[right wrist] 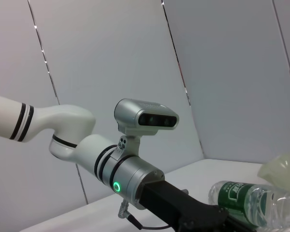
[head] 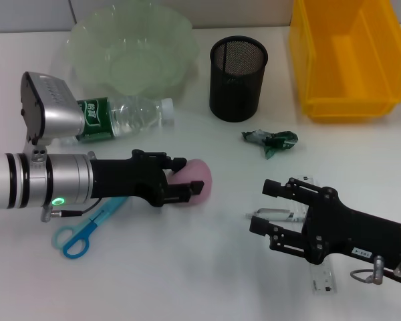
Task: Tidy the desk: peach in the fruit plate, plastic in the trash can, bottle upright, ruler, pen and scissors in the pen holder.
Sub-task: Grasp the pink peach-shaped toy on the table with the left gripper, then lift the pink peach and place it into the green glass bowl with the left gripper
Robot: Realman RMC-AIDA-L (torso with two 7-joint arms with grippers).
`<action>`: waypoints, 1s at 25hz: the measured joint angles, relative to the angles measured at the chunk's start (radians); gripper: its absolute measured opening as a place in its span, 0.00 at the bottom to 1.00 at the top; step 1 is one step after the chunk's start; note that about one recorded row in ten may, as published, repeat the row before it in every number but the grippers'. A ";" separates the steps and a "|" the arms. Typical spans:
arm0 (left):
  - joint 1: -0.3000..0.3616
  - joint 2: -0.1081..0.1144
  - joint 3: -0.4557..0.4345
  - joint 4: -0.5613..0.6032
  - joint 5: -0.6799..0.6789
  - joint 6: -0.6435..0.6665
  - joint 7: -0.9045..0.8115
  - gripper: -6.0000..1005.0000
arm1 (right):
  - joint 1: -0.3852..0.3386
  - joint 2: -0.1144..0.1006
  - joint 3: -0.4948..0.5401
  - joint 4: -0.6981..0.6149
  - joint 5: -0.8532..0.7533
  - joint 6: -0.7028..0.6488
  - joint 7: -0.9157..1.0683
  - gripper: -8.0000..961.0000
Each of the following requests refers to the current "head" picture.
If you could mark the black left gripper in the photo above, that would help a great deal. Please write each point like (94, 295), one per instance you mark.
(127, 180)

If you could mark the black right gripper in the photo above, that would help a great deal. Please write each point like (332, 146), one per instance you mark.
(354, 230)

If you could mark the pink toy peach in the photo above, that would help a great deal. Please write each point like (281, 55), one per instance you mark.
(197, 172)

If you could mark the green plastic wrapper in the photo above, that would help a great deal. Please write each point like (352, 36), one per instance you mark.
(274, 140)

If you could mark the clear green-label water bottle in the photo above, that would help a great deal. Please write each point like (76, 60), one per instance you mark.
(127, 115)

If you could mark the grey ballpoint pen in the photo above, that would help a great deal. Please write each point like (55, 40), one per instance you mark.
(274, 214)

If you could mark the clear plastic ruler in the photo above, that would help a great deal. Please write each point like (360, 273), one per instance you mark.
(325, 281)

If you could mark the black mesh pen holder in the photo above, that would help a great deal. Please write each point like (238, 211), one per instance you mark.
(237, 87)

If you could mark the blue plastic scissors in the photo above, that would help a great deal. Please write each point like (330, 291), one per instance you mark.
(87, 227)

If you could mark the translucent green fruit bowl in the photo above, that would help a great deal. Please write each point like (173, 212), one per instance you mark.
(133, 53)

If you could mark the yellow plastic bin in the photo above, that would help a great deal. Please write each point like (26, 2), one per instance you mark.
(351, 67)

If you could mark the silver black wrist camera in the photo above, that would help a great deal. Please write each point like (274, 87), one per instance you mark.
(50, 107)

